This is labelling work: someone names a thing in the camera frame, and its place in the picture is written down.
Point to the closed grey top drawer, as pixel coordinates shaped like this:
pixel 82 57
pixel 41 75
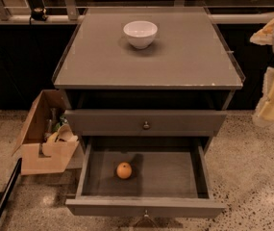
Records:
pixel 142 123

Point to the grey drawer cabinet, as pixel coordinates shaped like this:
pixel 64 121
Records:
pixel 186 67

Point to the black bar on floor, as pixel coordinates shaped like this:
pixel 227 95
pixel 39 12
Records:
pixel 6 193

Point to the bottom drawer knob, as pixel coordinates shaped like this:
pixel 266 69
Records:
pixel 145 223

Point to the white ceramic bowl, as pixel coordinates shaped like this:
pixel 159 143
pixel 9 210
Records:
pixel 140 34

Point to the brown cardboard box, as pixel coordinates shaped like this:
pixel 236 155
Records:
pixel 40 156

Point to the open grey middle drawer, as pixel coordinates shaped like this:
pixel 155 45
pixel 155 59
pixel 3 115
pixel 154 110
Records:
pixel 169 179

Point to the bottles inside cardboard box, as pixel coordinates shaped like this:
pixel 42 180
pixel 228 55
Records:
pixel 54 123

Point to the orange fruit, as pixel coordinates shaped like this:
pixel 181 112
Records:
pixel 124 170

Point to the black round object on ledge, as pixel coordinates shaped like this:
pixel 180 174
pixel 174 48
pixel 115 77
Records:
pixel 39 14

